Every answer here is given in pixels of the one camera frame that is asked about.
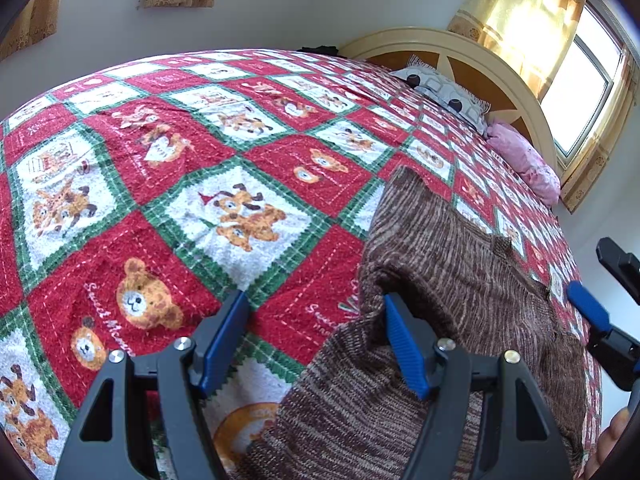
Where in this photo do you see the red bear printed blanket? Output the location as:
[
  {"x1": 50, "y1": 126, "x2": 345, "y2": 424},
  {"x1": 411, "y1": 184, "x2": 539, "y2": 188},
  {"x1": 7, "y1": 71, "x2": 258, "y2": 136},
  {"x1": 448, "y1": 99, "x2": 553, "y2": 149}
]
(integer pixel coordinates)
[{"x1": 0, "y1": 49, "x2": 603, "y2": 480}]

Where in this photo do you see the person's right hand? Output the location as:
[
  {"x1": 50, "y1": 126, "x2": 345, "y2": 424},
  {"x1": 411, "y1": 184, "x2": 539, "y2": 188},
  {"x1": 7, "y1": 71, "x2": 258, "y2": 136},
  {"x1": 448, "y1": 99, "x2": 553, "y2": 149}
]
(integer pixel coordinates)
[{"x1": 584, "y1": 406, "x2": 632, "y2": 480}]

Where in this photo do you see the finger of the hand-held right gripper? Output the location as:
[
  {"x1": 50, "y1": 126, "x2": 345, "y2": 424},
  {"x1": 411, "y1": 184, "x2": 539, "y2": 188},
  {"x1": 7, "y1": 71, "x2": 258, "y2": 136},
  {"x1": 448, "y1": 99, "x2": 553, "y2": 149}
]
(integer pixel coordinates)
[
  {"x1": 567, "y1": 280, "x2": 640, "y2": 361},
  {"x1": 595, "y1": 236, "x2": 640, "y2": 306}
]

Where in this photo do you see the brown knit sweater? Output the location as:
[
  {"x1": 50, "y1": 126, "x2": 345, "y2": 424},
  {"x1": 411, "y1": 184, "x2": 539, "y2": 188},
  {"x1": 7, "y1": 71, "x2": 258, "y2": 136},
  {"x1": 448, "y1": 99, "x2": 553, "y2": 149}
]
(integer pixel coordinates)
[{"x1": 235, "y1": 166, "x2": 588, "y2": 480}]

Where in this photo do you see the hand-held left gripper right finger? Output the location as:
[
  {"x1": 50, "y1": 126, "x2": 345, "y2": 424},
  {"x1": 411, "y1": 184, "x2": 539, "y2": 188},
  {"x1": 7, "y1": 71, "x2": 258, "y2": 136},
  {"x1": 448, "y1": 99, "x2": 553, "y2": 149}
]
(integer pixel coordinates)
[{"x1": 382, "y1": 292, "x2": 576, "y2": 480}]

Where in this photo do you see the cream wooden headboard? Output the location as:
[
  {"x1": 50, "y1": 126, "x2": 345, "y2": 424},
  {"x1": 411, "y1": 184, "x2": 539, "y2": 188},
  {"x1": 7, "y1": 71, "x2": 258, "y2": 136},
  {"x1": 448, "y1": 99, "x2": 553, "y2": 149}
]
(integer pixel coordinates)
[{"x1": 340, "y1": 27, "x2": 558, "y2": 171}]

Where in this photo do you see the window beside headboard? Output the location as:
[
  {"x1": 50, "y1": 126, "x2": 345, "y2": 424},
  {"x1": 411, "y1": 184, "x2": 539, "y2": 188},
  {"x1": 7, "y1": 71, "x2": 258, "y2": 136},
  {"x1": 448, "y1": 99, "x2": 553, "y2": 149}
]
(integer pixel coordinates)
[{"x1": 540, "y1": 4, "x2": 627, "y2": 162}]

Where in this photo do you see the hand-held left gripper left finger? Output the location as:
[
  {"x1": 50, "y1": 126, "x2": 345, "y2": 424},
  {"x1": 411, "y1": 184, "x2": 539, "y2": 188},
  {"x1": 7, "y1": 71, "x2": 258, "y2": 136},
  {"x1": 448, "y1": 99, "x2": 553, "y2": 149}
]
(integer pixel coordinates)
[{"x1": 54, "y1": 289, "x2": 251, "y2": 480}]

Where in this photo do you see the grey patterned pillow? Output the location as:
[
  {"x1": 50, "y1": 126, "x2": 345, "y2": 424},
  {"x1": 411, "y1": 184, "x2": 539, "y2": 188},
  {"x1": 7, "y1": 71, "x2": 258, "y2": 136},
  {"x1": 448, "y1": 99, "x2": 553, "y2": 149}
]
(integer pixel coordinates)
[{"x1": 390, "y1": 55, "x2": 492, "y2": 133}]

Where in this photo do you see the pink pillow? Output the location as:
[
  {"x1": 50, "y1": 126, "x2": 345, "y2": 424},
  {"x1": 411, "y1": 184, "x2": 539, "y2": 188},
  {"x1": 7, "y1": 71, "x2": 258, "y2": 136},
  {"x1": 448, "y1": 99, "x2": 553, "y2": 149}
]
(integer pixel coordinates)
[{"x1": 486, "y1": 121, "x2": 562, "y2": 208}]

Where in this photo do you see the dark cloth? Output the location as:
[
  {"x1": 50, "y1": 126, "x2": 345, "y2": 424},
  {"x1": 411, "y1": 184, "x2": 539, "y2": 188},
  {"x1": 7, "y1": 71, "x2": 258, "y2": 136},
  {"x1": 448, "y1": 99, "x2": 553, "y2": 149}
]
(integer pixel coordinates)
[{"x1": 297, "y1": 44, "x2": 342, "y2": 58}]

